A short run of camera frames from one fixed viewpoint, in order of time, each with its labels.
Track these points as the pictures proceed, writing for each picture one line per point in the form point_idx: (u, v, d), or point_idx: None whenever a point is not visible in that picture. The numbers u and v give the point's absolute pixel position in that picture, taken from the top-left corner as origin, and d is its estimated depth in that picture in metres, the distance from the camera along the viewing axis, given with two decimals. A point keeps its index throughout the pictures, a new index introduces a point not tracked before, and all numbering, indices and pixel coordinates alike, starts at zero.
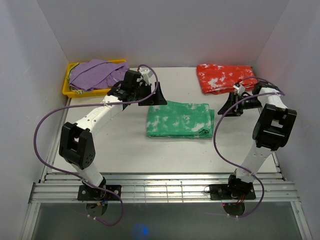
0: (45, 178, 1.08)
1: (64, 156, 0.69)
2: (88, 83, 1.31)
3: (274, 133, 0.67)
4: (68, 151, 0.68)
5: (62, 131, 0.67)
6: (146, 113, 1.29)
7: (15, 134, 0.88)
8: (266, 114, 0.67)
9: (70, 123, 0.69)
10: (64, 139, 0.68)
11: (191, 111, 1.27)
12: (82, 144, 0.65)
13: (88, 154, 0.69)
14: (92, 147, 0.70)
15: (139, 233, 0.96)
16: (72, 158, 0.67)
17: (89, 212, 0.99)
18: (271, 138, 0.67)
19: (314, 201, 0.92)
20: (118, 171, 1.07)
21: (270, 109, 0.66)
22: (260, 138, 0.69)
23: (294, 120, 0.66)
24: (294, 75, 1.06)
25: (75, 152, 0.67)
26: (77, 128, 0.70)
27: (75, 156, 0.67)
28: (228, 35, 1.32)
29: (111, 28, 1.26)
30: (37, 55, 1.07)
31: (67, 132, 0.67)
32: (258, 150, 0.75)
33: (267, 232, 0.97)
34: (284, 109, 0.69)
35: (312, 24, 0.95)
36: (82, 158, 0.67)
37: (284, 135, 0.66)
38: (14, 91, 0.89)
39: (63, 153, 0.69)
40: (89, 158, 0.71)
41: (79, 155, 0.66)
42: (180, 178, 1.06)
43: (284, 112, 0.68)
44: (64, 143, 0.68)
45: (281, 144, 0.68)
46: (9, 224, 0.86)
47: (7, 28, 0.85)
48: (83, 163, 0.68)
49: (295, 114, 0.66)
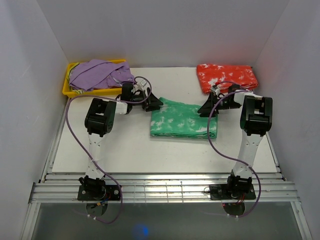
0: (45, 178, 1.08)
1: (88, 125, 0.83)
2: (88, 83, 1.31)
3: (259, 119, 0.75)
4: (93, 119, 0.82)
5: (92, 104, 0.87)
6: (151, 114, 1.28)
7: (15, 134, 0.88)
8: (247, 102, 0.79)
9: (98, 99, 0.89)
10: (93, 109, 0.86)
11: (197, 115, 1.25)
12: (110, 108, 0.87)
13: (109, 122, 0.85)
14: (112, 116, 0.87)
15: (139, 233, 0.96)
16: (97, 124, 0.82)
17: (89, 212, 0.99)
18: (258, 125, 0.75)
19: (314, 201, 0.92)
20: (118, 171, 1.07)
21: (249, 99, 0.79)
22: (248, 127, 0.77)
23: (272, 105, 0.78)
24: (294, 75, 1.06)
25: (99, 119, 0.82)
26: (102, 103, 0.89)
27: (99, 123, 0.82)
28: (228, 35, 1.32)
29: (111, 28, 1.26)
30: (38, 55, 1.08)
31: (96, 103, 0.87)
32: (249, 139, 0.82)
33: (267, 232, 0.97)
34: (261, 98, 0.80)
35: (312, 24, 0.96)
36: (106, 122, 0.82)
37: (268, 120, 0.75)
38: (14, 91, 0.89)
39: (88, 122, 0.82)
40: (109, 128, 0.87)
41: (104, 117, 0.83)
42: (180, 178, 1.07)
43: (262, 100, 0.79)
44: (92, 111, 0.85)
45: (267, 129, 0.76)
46: (9, 224, 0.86)
47: (7, 28, 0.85)
48: (106, 128, 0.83)
49: (270, 100, 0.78)
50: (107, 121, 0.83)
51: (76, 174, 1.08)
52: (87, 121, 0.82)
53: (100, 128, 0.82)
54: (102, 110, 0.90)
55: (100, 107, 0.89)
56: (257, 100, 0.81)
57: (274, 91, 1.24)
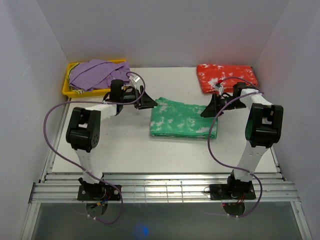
0: (45, 178, 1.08)
1: (71, 140, 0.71)
2: (88, 83, 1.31)
3: (267, 130, 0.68)
4: (76, 134, 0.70)
5: (72, 114, 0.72)
6: (151, 114, 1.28)
7: (15, 134, 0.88)
8: (256, 112, 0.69)
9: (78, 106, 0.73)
10: (73, 121, 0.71)
11: (197, 115, 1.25)
12: (93, 120, 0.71)
13: (95, 135, 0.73)
14: (97, 128, 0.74)
15: (139, 233, 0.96)
16: (80, 141, 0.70)
17: (89, 212, 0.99)
18: (264, 136, 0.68)
19: (314, 201, 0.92)
20: (118, 171, 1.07)
21: (259, 108, 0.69)
22: (253, 138, 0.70)
23: (282, 114, 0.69)
24: (295, 75, 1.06)
25: (82, 134, 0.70)
26: (84, 112, 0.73)
27: (82, 139, 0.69)
28: (228, 35, 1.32)
29: (111, 28, 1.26)
30: (38, 55, 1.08)
31: (77, 113, 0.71)
32: (253, 150, 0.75)
33: (267, 232, 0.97)
34: (270, 105, 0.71)
35: (312, 24, 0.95)
36: (91, 136, 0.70)
37: (276, 132, 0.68)
38: (14, 91, 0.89)
39: (70, 137, 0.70)
40: (95, 141, 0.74)
41: (88, 131, 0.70)
42: (180, 178, 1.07)
43: (272, 108, 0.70)
44: (73, 124, 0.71)
45: (274, 141, 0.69)
46: (9, 224, 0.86)
47: (7, 28, 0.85)
48: (91, 142, 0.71)
49: (281, 109, 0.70)
50: (92, 135, 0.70)
51: (76, 174, 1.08)
52: (68, 136, 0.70)
53: (85, 144, 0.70)
54: (85, 120, 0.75)
55: (82, 117, 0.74)
56: (266, 108, 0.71)
57: (274, 91, 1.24)
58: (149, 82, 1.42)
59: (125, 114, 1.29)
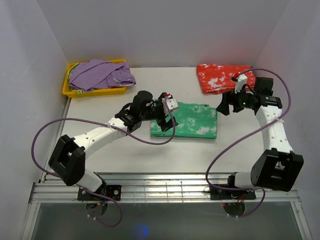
0: (45, 178, 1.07)
1: (53, 168, 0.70)
2: (88, 83, 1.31)
3: (278, 182, 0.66)
4: (58, 166, 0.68)
5: (58, 144, 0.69)
6: None
7: (15, 134, 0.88)
8: (272, 163, 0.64)
9: (67, 137, 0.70)
10: (57, 151, 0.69)
11: (197, 114, 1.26)
12: (73, 162, 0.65)
13: (76, 173, 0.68)
14: (82, 166, 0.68)
15: (139, 233, 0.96)
16: (59, 174, 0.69)
17: (89, 212, 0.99)
18: (274, 187, 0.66)
19: (315, 201, 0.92)
20: (118, 171, 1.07)
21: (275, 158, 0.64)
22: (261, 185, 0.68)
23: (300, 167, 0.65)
24: (295, 74, 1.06)
25: (60, 170, 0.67)
26: (72, 142, 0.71)
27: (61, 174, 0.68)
28: (228, 35, 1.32)
29: (111, 28, 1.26)
30: (37, 55, 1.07)
31: (62, 146, 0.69)
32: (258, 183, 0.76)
33: (267, 232, 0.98)
34: (288, 153, 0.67)
35: (312, 24, 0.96)
36: (68, 175, 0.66)
37: (287, 185, 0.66)
38: (13, 91, 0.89)
39: (52, 165, 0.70)
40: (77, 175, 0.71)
41: (66, 172, 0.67)
42: (180, 177, 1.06)
43: (288, 156, 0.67)
44: (56, 155, 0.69)
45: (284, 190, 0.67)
46: (9, 225, 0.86)
47: (7, 28, 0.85)
48: (68, 180, 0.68)
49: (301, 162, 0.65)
50: (69, 176, 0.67)
51: None
52: (51, 164, 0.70)
53: (63, 179, 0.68)
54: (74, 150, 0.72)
55: (69, 146, 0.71)
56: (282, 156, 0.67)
57: (275, 91, 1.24)
58: (149, 82, 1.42)
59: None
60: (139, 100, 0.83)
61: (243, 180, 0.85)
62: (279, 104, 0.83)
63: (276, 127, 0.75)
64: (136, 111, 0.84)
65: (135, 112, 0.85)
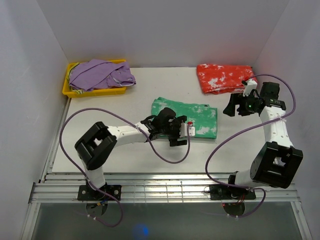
0: (45, 178, 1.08)
1: (77, 149, 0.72)
2: (88, 83, 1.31)
3: (275, 175, 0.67)
4: (84, 148, 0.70)
5: (92, 128, 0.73)
6: (150, 114, 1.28)
7: (15, 134, 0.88)
8: (270, 154, 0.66)
9: (103, 124, 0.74)
10: (89, 134, 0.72)
11: (197, 114, 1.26)
12: (103, 146, 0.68)
13: (100, 159, 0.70)
14: (108, 154, 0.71)
15: (139, 233, 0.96)
16: (84, 156, 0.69)
17: (89, 212, 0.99)
18: (272, 180, 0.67)
19: (314, 201, 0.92)
20: (118, 171, 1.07)
21: (273, 149, 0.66)
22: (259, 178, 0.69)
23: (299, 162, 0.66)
24: (295, 74, 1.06)
25: (87, 152, 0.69)
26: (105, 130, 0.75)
27: (85, 157, 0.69)
28: (228, 35, 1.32)
29: (111, 28, 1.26)
30: (38, 55, 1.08)
31: (95, 130, 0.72)
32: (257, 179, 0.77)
33: (267, 232, 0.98)
34: (287, 148, 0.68)
35: (312, 24, 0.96)
36: (93, 158, 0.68)
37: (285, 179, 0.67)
38: (14, 91, 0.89)
39: (78, 146, 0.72)
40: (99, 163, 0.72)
41: (93, 154, 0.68)
42: (180, 178, 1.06)
43: (288, 151, 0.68)
44: (86, 137, 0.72)
45: (282, 185, 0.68)
46: (9, 225, 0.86)
47: (7, 28, 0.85)
48: (91, 165, 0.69)
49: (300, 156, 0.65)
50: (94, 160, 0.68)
51: (76, 174, 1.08)
52: (77, 145, 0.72)
53: (85, 161, 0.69)
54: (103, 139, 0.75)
55: (101, 133, 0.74)
56: (282, 149, 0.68)
57: None
58: (149, 82, 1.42)
59: (125, 113, 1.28)
60: (164, 115, 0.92)
61: (243, 179, 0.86)
62: (283, 106, 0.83)
63: (278, 124, 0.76)
64: (159, 123, 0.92)
65: (158, 124, 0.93)
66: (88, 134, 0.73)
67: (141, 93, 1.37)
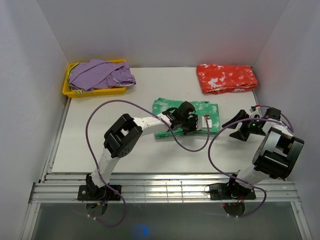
0: (45, 178, 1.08)
1: (106, 139, 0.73)
2: (88, 83, 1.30)
3: (278, 161, 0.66)
4: (112, 137, 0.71)
5: (120, 119, 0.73)
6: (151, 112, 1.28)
7: (15, 134, 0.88)
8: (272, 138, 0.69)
9: (129, 115, 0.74)
10: (118, 124, 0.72)
11: (198, 112, 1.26)
12: (133, 136, 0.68)
13: (127, 148, 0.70)
14: (134, 142, 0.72)
15: (139, 233, 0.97)
16: (113, 145, 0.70)
17: (89, 212, 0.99)
18: (273, 165, 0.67)
19: (314, 201, 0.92)
20: (117, 171, 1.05)
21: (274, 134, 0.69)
22: (260, 164, 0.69)
23: (299, 150, 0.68)
24: (295, 74, 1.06)
25: (117, 141, 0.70)
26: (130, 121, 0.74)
27: (115, 144, 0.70)
28: (228, 35, 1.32)
29: (111, 28, 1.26)
30: (37, 55, 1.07)
31: (124, 121, 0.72)
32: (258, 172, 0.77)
33: (266, 232, 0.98)
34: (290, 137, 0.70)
35: (312, 24, 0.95)
36: (121, 146, 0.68)
37: (287, 166, 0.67)
38: (14, 92, 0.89)
39: (107, 136, 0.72)
40: (125, 153, 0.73)
41: (122, 143, 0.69)
42: (180, 177, 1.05)
43: (290, 140, 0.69)
44: (115, 128, 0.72)
45: (284, 174, 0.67)
46: (10, 225, 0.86)
47: (7, 28, 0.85)
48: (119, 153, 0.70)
49: (301, 144, 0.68)
50: (123, 148, 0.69)
51: (76, 174, 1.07)
52: (107, 135, 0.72)
53: (113, 149, 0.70)
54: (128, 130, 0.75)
55: (128, 124, 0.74)
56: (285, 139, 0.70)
57: (275, 91, 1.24)
58: (149, 82, 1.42)
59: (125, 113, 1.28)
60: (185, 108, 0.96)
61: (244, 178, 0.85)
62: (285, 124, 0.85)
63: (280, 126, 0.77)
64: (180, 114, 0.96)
65: (179, 116, 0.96)
66: (117, 125, 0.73)
67: (141, 93, 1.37)
